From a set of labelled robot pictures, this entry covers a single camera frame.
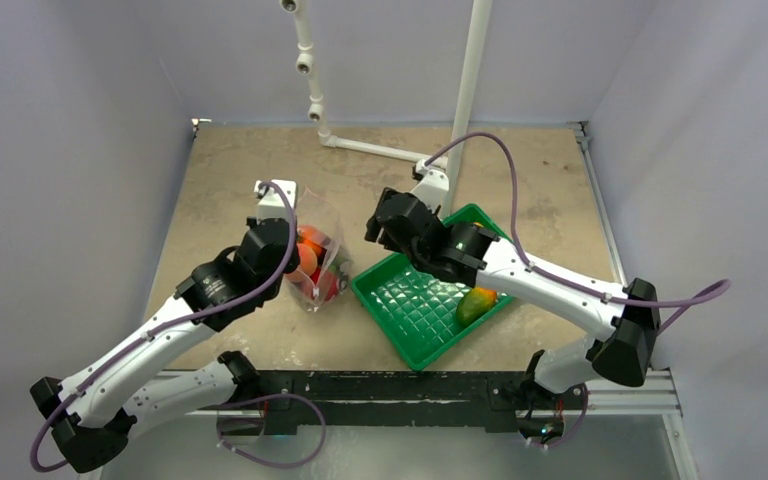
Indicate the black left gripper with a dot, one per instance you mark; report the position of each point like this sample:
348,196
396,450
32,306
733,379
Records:
294,259

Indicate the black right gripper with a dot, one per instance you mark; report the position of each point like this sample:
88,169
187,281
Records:
384,216

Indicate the toy peach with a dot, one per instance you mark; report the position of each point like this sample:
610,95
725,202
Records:
308,259

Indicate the clear zip top bag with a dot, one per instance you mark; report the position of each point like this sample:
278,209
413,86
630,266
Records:
313,209

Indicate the red toy tomato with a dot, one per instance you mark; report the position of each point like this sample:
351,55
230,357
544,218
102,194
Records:
324,286

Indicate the green toy mango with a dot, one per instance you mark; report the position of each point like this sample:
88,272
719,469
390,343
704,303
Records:
474,304

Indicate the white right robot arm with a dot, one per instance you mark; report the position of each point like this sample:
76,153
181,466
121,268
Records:
619,322

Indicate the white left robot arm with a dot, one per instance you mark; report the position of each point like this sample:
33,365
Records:
92,415

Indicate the green plastic tray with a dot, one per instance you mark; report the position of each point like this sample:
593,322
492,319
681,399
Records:
415,311

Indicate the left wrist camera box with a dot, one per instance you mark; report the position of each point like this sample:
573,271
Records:
276,199

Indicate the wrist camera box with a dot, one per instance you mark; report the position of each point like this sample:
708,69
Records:
432,185
276,199

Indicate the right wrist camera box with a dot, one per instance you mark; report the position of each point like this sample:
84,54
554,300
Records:
432,185

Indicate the white PVC pipe frame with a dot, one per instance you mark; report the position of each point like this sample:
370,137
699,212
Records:
421,65

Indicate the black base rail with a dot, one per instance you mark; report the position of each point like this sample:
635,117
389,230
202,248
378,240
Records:
494,401

